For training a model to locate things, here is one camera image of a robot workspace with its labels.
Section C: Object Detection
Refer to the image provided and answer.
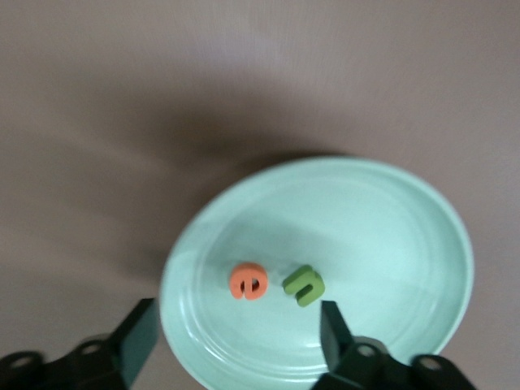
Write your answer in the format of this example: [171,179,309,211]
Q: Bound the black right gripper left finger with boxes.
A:
[0,298,160,390]

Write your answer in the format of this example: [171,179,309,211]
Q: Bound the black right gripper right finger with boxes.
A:
[312,300,484,390]

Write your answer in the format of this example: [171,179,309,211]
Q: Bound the green foam letter n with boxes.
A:
[282,264,327,306]

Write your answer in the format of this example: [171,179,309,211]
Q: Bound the orange foam letter e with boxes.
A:
[228,262,270,301]

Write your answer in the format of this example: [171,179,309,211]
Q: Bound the light green plate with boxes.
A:
[158,157,475,387]

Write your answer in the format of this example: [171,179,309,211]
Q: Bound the brown table cover mat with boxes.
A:
[0,0,520,390]

